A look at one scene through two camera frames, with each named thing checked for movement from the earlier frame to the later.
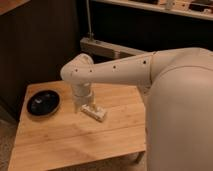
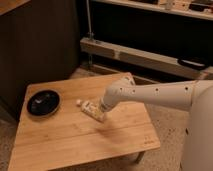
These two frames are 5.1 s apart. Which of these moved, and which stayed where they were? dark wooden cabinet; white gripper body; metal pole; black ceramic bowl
Moved: white gripper body
Stayed: metal pole; black ceramic bowl; dark wooden cabinet
